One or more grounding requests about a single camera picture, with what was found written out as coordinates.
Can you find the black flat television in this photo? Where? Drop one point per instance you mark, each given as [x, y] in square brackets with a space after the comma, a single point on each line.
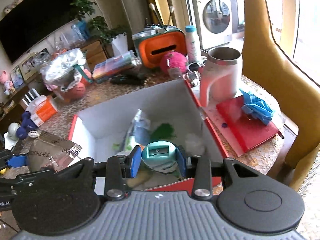
[32, 21]

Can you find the yellow giraffe plush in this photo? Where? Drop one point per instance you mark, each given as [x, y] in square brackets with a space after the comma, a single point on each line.
[265, 63]

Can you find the red cardboard box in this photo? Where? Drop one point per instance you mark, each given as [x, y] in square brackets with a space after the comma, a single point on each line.
[166, 112]

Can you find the red notebook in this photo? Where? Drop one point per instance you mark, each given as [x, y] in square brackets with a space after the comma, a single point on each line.
[248, 131]

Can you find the black remote control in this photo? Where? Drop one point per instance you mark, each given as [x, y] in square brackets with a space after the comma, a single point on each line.
[127, 79]

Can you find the orange tissue pack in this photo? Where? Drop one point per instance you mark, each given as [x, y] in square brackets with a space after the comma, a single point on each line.
[41, 109]

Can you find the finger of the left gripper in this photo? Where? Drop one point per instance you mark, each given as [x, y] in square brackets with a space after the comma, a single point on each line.
[18, 160]
[33, 176]

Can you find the white green wipes packet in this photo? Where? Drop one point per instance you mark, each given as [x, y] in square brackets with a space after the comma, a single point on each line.
[138, 133]

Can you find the potted green plant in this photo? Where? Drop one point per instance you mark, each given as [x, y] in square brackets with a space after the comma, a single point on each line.
[97, 25]

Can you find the blue dumbbell right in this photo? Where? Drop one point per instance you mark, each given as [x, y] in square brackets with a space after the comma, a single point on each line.
[29, 125]

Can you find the blue crumpled plastic bag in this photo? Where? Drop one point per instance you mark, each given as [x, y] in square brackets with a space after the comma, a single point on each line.
[256, 107]

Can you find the silver foil snack bag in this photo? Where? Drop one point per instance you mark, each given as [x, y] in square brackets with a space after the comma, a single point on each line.
[53, 152]

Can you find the pink steel mug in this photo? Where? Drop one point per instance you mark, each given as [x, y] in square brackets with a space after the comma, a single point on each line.
[221, 75]

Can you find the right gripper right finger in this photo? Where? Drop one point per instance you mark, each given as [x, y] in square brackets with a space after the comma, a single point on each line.
[198, 168]

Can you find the washing machine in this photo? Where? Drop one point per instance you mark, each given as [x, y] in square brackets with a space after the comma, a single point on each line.
[213, 20]

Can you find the pink fuzzy plush ball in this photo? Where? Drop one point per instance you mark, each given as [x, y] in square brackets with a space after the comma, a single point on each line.
[173, 59]

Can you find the beige oval stone soap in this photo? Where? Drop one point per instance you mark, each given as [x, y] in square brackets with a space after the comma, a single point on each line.
[141, 177]

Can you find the orange green storage box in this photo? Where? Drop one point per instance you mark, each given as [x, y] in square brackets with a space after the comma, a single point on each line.
[154, 42]

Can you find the pink teddy bear figure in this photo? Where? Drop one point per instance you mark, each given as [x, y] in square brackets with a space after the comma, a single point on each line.
[8, 86]

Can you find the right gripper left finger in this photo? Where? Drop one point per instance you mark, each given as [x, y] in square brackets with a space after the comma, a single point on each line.
[118, 168]

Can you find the framed photo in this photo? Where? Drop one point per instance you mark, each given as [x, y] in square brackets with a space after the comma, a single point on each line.
[27, 67]

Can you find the colourful bead organizer box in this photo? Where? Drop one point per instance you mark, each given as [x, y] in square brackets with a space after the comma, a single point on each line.
[103, 71]

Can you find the white wifi router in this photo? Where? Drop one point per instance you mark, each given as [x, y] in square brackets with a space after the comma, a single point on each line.
[29, 97]

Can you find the clear plastic bag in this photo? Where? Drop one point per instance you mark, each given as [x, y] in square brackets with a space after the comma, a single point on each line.
[194, 145]

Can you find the white bottle teal cap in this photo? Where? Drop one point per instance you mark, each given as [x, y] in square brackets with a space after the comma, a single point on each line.
[192, 41]

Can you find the white tower air conditioner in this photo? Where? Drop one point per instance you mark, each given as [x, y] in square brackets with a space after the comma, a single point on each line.
[137, 11]

